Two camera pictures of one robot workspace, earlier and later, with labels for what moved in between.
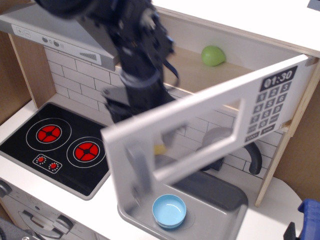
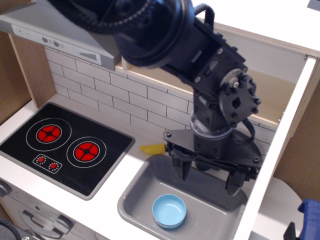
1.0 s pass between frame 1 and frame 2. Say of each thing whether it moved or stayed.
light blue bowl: stayed
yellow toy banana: stayed
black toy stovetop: stayed
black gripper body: moved
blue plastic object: stayed
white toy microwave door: moved
